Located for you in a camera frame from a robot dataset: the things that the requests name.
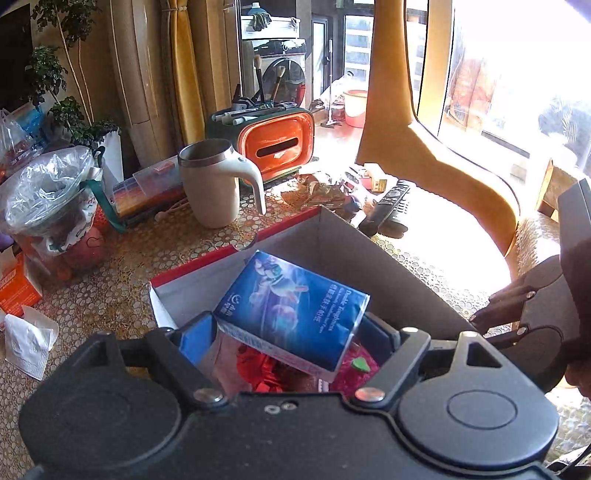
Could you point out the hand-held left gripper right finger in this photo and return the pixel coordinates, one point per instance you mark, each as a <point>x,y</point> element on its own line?
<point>374,332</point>

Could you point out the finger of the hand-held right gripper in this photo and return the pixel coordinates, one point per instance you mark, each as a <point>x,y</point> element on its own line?
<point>505,334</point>
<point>508,297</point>

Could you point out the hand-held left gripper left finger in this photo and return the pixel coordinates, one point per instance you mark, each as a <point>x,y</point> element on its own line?
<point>196,341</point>

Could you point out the red shoe box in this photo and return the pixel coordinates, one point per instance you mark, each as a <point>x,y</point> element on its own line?
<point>351,249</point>

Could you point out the blue tissue pack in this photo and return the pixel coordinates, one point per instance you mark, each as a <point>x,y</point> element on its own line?
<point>286,314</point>

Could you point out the black remote control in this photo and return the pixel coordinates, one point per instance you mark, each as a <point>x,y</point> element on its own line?
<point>398,222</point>
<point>383,207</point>

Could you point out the small blue and pink toy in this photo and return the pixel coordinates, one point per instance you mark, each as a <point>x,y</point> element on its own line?
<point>353,204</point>

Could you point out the small yellow box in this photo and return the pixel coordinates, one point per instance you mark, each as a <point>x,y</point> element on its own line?
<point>378,184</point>

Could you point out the red printed bag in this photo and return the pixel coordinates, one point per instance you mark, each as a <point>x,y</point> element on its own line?
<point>78,247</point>

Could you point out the snack wrapper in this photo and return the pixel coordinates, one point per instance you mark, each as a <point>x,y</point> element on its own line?
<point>318,189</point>

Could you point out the cream mug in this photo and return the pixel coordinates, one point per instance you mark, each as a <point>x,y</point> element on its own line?
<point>212,184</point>

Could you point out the colourful bead organizer box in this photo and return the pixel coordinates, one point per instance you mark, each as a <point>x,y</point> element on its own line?
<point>147,189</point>

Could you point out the white tissue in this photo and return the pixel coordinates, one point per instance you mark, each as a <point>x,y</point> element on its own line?
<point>27,341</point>

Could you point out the orange cardboard box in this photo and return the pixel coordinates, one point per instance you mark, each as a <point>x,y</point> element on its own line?
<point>16,288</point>

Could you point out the white planter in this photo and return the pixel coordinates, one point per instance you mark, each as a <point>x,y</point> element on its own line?
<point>113,157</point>

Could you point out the orange tissue box organizer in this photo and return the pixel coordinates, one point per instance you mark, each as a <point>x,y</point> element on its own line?
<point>272,143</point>

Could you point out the clear plastic bag over bowl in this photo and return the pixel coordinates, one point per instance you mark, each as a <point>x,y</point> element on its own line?
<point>46,189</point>

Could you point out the red bucket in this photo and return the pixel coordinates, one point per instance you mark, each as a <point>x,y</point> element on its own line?
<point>355,108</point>

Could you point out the mop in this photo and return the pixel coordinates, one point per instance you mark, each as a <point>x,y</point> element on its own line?
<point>328,83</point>

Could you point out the paint brush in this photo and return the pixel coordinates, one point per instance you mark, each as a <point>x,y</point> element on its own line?
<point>258,78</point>
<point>277,83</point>

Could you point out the yellow curtain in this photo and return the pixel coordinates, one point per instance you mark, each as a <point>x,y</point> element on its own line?
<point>184,69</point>

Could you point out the cream standing air conditioner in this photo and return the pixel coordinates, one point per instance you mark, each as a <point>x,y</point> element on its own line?
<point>134,69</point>

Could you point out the white and blue plastic bag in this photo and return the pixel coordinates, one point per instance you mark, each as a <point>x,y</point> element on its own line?
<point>25,120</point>

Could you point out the silver washing machine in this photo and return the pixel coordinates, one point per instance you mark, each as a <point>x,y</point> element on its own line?
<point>277,60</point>

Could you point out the green indoor plant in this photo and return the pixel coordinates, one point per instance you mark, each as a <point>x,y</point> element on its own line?
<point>55,69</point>

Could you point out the black television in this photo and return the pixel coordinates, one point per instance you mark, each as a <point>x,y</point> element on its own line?
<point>11,60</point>

